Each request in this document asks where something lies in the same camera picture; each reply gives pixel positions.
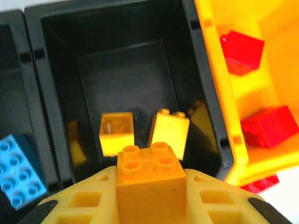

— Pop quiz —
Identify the yellow plastic bin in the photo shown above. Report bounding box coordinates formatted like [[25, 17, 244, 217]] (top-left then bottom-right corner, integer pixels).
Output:
[[194, 0, 299, 187]]

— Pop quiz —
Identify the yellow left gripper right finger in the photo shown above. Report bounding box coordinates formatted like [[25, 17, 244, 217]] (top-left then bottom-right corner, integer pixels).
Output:
[[185, 168, 292, 224]]

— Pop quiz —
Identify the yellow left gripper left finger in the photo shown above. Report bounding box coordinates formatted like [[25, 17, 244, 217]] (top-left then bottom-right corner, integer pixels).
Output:
[[17, 166, 120, 224]]

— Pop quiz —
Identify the black bin with blue legos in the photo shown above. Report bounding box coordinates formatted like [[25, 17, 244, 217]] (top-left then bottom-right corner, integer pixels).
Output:
[[0, 9, 60, 224]]

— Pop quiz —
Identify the red lego brick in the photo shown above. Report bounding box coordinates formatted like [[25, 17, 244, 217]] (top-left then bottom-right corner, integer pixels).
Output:
[[240, 105, 299, 149], [219, 30, 265, 77], [239, 174, 280, 194]]

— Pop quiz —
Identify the long blue lego brick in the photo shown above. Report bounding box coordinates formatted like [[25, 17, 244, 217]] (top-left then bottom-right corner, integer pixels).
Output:
[[0, 134, 47, 210]]

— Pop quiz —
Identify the black bin with yellow legos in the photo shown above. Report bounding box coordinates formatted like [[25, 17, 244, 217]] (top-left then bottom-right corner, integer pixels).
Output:
[[24, 0, 235, 191]]

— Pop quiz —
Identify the yellow square lego brick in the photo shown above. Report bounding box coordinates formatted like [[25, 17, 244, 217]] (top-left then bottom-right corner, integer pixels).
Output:
[[116, 142, 187, 224], [147, 108, 190, 161], [99, 112, 135, 157]]

